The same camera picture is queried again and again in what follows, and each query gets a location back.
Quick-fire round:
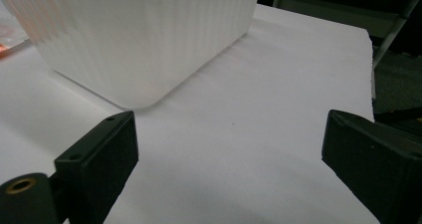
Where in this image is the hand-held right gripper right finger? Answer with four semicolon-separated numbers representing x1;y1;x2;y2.
320;109;422;224

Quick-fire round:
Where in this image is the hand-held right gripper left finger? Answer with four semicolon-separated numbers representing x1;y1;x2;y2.
54;110;139;224

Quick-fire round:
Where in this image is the white ribbed plastic basket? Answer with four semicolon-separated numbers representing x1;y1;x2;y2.
0;0;262;110

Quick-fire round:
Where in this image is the orange and clear plastic packet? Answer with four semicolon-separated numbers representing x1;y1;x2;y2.
0;0;32;60

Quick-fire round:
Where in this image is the grey metal stand frame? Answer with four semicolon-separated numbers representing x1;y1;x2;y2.
272;0;422;71

